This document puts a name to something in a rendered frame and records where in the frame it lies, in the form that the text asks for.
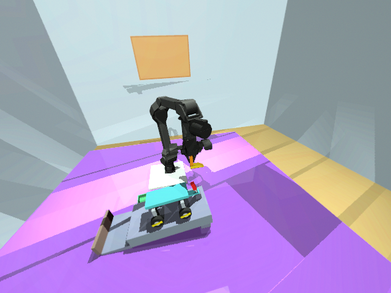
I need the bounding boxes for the grey ramp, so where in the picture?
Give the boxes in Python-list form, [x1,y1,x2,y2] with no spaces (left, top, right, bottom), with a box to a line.
[91,186,213,255]

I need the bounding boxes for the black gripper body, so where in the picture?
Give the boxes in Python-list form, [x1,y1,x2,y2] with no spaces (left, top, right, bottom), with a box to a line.
[168,133,213,155]

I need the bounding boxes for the yellow chock with orange handle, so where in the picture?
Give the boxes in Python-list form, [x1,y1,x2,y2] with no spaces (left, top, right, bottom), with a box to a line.
[189,156,204,169]

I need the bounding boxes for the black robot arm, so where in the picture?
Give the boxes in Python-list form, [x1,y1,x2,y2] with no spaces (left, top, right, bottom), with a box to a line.
[150,96,212,174]

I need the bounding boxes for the small cyan-topped trolley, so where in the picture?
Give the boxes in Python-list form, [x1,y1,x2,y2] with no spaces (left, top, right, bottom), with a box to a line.
[145,182,200,228]

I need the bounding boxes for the red-headed pin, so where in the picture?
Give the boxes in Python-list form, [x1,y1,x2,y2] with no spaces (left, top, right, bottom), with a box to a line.
[190,182,197,192]

